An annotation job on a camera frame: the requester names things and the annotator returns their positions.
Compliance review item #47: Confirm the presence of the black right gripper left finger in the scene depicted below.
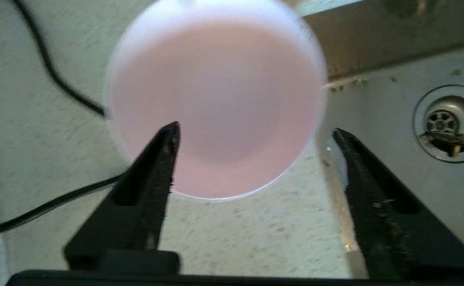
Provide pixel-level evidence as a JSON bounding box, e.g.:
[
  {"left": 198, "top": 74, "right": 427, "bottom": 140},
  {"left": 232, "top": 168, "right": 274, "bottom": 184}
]
[{"left": 63, "top": 121, "right": 182, "bottom": 274}]

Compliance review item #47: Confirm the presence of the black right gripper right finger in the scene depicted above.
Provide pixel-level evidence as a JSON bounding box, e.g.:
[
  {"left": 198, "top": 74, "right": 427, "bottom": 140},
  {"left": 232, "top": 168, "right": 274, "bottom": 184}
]
[{"left": 333, "top": 128, "right": 464, "bottom": 280}]

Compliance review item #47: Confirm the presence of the pink plastic bowl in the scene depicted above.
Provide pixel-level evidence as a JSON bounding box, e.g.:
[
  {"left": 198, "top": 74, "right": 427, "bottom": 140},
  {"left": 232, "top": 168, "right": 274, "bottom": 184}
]
[{"left": 104, "top": 0, "right": 328, "bottom": 201}]

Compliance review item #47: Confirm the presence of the stainless steel sink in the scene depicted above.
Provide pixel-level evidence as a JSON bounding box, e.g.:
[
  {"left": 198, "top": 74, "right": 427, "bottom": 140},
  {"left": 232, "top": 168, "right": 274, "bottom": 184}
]
[{"left": 296, "top": 0, "right": 464, "bottom": 280}]

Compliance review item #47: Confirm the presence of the metal sink drain strainer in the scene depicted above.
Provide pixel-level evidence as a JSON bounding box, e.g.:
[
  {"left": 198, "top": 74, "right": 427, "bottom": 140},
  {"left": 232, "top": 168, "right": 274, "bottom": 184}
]
[{"left": 412, "top": 84, "right": 464, "bottom": 164}]

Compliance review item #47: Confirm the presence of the black power cord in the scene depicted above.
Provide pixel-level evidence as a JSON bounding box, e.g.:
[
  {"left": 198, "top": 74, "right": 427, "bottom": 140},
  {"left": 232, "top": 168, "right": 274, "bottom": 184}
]
[{"left": 0, "top": 0, "right": 125, "bottom": 243}]

